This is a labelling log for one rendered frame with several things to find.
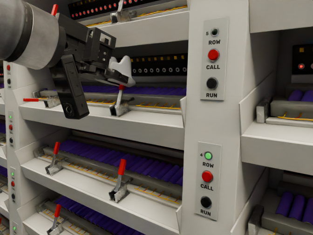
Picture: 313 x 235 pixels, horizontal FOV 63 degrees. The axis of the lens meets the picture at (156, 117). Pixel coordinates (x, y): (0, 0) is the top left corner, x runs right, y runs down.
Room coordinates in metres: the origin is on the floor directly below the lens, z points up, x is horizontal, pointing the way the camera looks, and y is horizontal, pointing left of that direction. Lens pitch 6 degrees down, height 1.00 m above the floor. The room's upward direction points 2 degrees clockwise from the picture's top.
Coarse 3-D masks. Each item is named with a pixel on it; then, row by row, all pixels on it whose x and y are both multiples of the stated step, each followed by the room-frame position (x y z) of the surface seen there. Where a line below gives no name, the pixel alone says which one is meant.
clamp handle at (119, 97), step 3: (120, 84) 0.56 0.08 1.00; (120, 87) 0.56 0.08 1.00; (123, 87) 0.56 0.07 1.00; (120, 90) 0.56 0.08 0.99; (120, 93) 0.55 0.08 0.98; (120, 96) 0.55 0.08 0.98; (117, 99) 0.55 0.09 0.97; (120, 99) 0.55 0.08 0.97; (117, 102) 0.55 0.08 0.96; (120, 102) 0.55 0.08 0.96
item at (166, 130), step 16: (48, 80) 0.87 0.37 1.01; (80, 80) 0.88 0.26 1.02; (144, 80) 0.71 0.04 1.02; (160, 80) 0.68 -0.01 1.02; (176, 80) 0.65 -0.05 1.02; (16, 96) 0.79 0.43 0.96; (32, 96) 0.83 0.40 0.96; (32, 112) 0.75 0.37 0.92; (48, 112) 0.69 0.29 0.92; (96, 112) 0.59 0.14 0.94; (128, 112) 0.56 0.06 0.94; (144, 112) 0.54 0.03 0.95; (80, 128) 0.62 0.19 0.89; (96, 128) 0.58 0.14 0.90; (112, 128) 0.55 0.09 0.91; (128, 128) 0.51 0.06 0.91; (144, 128) 0.49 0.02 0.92; (160, 128) 0.46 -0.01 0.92; (176, 128) 0.44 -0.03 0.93; (160, 144) 0.47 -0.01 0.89; (176, 144) 0.45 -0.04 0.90
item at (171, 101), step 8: (88, 96) 0.68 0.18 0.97; (96, 96) 0.66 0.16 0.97; (104, 96) 0.65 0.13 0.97; (112, 96) 0.63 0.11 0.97; (128, 96) 0.60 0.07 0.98; (136, 96) 0.58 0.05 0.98; (144, 96) 0.57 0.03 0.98; (152, 96) 0.56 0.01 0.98; (160, 96) 0.55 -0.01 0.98; (168, 96) 0.54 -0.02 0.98; (176, 96) 0.53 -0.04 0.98; (184, 96) 0.52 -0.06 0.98; (136, 104) 0.59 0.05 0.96; (144, 104) 0.57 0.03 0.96; (152, 104) 0.56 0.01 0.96; (160, 104) 0.55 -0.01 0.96; (168, 104) 0.53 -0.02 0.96; (176, 104) 0.52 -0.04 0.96
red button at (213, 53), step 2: (212, 50) 0.39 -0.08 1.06; (214, 50) 0.39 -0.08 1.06; (216, 50) 0.39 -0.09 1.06; (210, 52) 0.40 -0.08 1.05; (212, 52) 0.39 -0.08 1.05; (214, 52) 0.39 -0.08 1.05; (216, 52) 0.39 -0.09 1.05; (208, 54) 0.40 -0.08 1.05; (210, 54) 0.40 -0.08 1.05; (212, 54) 0.39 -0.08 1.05; (214, 54) 0.39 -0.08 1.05; (216, 54) 0.39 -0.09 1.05; (208, 56) 0.40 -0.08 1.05; (210, 56) 0.40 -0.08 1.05; (212, 56) 0.39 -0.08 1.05; (214, 56) 0.39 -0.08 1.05; (216, 56) 0.39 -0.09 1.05; (210, 58) 0.40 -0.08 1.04; (212, 58) 0.39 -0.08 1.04; (214, 58) 0.39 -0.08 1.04; (216, 58) 0.39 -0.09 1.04
